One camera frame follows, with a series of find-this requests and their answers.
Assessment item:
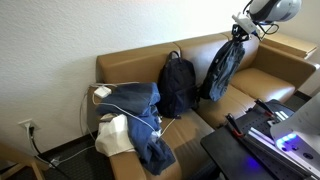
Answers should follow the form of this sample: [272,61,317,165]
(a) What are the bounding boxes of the black power cord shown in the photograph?
[28,127,69,176]

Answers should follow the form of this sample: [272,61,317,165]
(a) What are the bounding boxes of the white cloth bag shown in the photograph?
[94,113,136,158]

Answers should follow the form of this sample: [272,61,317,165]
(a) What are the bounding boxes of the light wooden side table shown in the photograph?
[259,30,319,60]

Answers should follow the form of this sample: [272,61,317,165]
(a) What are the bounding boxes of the black backpack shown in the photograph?
[156,50,198,120]

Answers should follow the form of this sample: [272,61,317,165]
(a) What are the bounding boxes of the wooden chair frame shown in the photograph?
[0,143,46,180]

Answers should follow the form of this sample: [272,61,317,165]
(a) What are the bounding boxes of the white charger cable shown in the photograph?
[91,96,177,138]

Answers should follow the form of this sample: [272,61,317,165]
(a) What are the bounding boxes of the red black clamp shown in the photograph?
[224,113,247,139]
[254,98,278,118]

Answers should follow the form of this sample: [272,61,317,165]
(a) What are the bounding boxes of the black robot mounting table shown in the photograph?
[199,98,320,180]

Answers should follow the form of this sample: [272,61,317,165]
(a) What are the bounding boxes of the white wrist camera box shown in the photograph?
[231,13,258,34]

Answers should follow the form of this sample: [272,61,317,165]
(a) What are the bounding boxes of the white wall outlet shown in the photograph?
[17,118,41,133]

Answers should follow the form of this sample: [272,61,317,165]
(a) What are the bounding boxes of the white robot base blue lights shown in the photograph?
[269,92,320,158]

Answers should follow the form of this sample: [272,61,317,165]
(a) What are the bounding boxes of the white power adapter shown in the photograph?
[93,86,113,100]

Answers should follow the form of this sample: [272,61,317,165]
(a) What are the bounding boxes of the white power cord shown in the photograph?
[25,123,96,167]

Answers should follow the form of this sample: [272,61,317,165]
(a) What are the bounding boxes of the blue denim clothing pile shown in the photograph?
[96,82,177,177]

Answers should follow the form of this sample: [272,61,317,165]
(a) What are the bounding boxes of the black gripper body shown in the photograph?
[231,23,252,40]

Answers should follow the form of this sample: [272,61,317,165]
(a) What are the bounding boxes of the tan leather couch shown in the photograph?
[87,29,318,180]

